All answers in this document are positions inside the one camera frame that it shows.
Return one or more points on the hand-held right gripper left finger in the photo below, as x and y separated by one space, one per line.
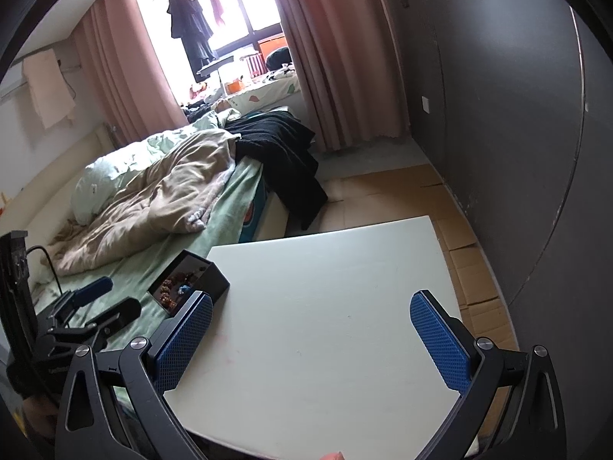
184 345

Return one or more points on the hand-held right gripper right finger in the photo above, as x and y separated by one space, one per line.
440 345

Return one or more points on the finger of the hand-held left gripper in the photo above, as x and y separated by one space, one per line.
119 313
96 287

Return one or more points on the black jewelry box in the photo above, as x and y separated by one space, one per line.
210 278

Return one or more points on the person's left hand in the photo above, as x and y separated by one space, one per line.
38 414

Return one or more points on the bed with green sheet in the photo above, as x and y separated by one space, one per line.
143 258

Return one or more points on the flattened cardboard sheets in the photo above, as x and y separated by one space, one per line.
474 268

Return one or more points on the beige blanket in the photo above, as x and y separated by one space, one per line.
158 201

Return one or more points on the light green duvet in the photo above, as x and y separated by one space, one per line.
119 167

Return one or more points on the beige towel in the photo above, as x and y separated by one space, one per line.
48 88

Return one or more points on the black clothing pile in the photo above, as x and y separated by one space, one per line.
282 153

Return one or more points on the white air conditioner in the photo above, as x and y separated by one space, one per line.
13 79

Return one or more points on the pink curtain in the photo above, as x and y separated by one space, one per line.
129 57
335 57

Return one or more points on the small orange container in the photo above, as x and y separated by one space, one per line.
235 86

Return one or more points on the grey folding rack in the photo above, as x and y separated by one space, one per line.
215 64

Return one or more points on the printed window seat cushion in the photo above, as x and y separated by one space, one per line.
268 91

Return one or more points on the hanging black clothes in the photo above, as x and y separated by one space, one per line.
191 28

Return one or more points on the black bag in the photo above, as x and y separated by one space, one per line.
278 58

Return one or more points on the orange box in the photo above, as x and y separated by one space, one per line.
268 44

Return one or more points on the white wall socket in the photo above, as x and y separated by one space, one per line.
425 104

